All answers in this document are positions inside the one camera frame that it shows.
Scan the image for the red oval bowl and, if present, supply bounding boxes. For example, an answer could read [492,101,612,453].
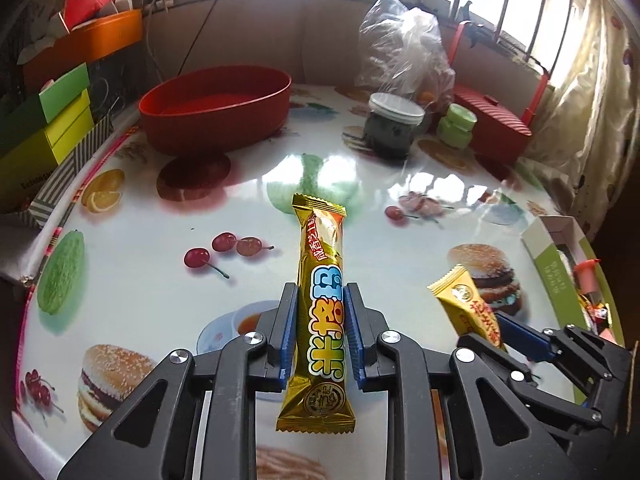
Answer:
[139,65,292,156]

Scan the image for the clear plastic bag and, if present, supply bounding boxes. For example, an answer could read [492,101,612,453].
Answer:
[356,0,456,110]

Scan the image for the dark jar white lid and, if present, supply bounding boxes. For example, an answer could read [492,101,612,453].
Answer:
[363,92,425,160]

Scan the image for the patterned beige curtain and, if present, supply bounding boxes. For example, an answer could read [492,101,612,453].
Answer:
[524,0,639,240]

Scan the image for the gold peanut crisp snack bar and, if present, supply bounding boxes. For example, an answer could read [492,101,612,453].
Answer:
[428,264,504,350]

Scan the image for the red lid pink jelly cup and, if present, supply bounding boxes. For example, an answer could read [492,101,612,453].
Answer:
[574,259,601,302]

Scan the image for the yellow-green box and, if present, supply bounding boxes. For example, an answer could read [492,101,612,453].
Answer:
[1,89,94,214]

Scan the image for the green white cardboard box tray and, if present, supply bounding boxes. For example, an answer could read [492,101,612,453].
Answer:
[521,216,625,346]

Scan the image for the orange box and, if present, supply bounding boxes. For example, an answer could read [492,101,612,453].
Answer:
[23,9,142,93]

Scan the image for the long gold rice bar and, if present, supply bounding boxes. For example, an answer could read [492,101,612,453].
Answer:
[276,193,356,434]

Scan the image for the green lidded small jar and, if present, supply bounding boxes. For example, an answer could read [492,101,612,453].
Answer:
[436,103,477,150]

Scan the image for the red black packet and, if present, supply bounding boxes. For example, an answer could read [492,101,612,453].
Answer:
[578,292,611,335]

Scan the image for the red basket with handle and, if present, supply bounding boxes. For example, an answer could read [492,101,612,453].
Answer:
[444,19,551,166]

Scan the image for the green box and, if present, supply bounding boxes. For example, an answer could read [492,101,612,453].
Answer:
[0,63,90,155]

